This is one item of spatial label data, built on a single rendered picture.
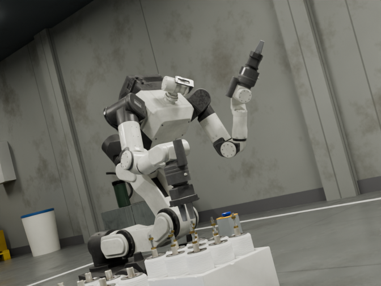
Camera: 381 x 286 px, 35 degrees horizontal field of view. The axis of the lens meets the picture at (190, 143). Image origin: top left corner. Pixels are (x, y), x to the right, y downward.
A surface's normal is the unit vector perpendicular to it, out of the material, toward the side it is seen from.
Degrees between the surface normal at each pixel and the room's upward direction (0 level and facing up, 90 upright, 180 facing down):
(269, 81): 90
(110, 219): 90
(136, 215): 90
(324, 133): 90
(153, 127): 119
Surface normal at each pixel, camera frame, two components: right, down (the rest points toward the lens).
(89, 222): -0.68, 0.14
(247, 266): 0.68, -0.22
